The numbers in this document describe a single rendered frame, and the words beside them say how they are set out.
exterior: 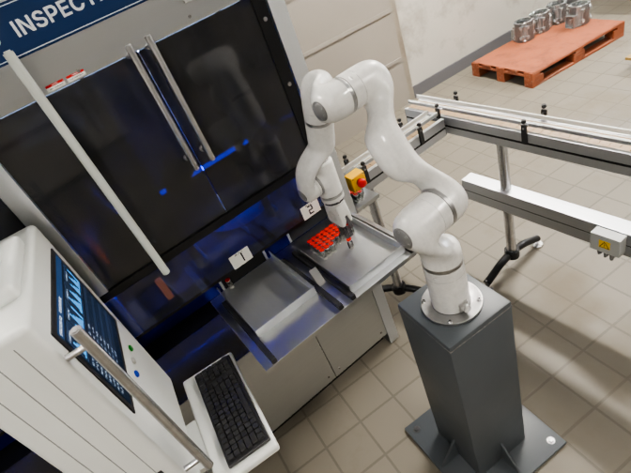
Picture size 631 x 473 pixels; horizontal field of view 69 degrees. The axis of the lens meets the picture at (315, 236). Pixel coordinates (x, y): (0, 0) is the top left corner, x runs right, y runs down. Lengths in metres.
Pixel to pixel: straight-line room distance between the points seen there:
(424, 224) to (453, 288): 0.28
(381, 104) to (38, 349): 0.94
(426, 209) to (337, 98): 0.36
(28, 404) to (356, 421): 1.58
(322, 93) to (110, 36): 0.62
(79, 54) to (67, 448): 0.97
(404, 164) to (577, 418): 1.45
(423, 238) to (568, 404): 1.31
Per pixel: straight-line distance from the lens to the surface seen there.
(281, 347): 1.56
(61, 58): 1.45
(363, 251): 1.75
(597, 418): 2.30
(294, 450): 2.41
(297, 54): 1.68
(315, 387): 2.36
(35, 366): 1.07
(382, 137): 1.19
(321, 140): 1.43
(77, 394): 1.13
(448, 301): 1.43
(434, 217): 1.21
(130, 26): 1.48
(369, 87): 1.21
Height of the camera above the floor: 2.00
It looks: 36 degrees down
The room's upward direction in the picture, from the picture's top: 23 degrees counter-clockwise
